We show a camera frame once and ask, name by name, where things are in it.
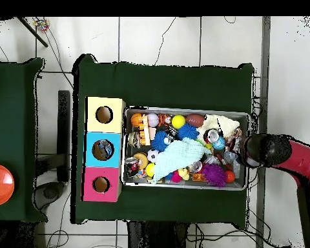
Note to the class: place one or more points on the orange toy building block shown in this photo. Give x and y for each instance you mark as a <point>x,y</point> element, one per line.
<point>144,131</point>

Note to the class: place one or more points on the mint green knitted cloth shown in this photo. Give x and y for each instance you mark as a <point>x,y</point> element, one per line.
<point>180,155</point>

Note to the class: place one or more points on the clear printed plastic wrapper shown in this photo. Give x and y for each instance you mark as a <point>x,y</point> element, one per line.
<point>105,149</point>

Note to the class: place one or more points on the clear plastic bottle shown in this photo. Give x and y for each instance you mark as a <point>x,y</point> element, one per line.
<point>230,156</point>

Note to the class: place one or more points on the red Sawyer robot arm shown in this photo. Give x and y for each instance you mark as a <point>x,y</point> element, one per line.
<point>273,149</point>

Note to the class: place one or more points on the silver mesh bin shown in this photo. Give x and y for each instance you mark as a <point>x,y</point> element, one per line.
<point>129,180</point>

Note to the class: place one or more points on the wooden box with three holes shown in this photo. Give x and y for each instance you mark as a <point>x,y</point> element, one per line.
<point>103,128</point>

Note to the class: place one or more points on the white toy baseball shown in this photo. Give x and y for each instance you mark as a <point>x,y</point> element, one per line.
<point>153,120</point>

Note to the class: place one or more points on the orange toy basketball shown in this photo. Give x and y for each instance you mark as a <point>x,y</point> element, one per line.
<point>136,120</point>

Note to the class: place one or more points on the smooth yellow ball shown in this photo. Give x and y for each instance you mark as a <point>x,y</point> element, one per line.
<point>178,121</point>

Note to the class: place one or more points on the yellow tennis ball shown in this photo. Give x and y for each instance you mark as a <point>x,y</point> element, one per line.
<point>150,169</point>

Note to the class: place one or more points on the blue koosh ball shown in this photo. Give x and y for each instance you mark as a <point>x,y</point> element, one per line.
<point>188,131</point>

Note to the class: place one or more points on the brown toy football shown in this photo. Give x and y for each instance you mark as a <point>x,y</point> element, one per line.
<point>195,120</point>

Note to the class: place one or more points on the dark green tablecloth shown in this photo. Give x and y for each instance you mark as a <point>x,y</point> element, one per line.
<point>157,85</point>
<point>13,129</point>

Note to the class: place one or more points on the purple spiky ball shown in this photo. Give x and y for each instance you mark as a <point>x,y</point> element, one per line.
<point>214,175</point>

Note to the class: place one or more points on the small orange-red ball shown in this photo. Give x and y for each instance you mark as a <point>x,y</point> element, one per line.
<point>230,176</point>

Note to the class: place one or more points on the black rod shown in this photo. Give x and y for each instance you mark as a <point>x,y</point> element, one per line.
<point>32,31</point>

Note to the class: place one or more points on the orange plastic bowl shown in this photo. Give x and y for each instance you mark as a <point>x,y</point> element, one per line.
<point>0,184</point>

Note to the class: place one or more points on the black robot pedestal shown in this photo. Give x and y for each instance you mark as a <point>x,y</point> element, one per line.
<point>155,236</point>

